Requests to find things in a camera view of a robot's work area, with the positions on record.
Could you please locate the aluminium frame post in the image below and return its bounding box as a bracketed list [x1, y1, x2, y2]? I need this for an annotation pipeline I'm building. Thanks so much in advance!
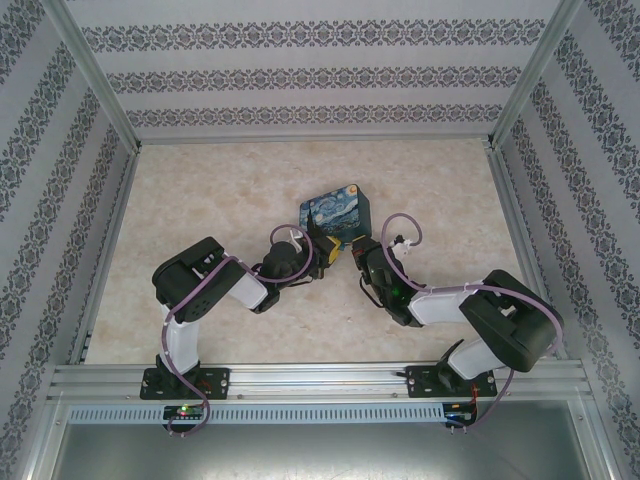
[487, 0, 587, 151]
[42, 0, 144, 151]

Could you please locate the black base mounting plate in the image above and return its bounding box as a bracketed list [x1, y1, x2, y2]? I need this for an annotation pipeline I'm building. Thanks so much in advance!
[141, 367, 232, 401]
[405, 365, 499, 400]

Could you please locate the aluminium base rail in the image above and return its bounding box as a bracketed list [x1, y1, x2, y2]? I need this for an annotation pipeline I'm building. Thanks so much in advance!
[47, 363, 590, 401]

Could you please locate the slotted grey cable duct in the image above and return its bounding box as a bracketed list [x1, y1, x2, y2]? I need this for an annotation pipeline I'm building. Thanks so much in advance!
[67, 403, 446, 424]

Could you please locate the starry night print box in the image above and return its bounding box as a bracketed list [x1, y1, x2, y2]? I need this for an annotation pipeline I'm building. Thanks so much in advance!
[298, 183, 373, 240]

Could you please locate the aluminium table side rail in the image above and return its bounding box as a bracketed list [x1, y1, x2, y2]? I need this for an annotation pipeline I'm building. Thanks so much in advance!
[67, 149, 144, 366]
[487, 147, 569, 361]

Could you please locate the grey sheet metal panel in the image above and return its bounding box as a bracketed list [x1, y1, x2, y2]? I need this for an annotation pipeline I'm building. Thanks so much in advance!
[47, 422, 614, 480]

